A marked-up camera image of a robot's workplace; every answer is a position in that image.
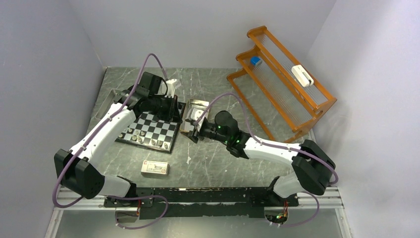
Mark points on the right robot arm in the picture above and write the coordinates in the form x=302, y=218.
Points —
x=311, y=167

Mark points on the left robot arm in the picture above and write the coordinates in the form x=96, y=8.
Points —
x=76, y=167

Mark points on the white plastic device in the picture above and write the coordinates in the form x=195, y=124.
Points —
x=302, y=76

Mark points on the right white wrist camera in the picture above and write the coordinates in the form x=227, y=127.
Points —
x=192, y=115

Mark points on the black white chess board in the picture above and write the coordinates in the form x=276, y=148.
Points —
x=149, y=132

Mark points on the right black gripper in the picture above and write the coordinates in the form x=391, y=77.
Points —
x=193, y=135

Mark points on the orange wooden rack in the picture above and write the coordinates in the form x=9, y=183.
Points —
x=300, y=107

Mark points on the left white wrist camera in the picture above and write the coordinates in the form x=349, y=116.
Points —
x=172, y=85

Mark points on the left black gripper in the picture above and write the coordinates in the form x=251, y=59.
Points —
x=172, y=112

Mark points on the blue small block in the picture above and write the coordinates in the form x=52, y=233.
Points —
x=255, y=61

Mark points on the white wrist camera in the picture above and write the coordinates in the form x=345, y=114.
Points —
x=172, y=85
x=192, y=115

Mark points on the small printed card box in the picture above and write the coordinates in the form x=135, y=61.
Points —
x=155, y=168

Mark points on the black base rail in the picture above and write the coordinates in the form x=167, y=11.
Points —
x=172, y=202

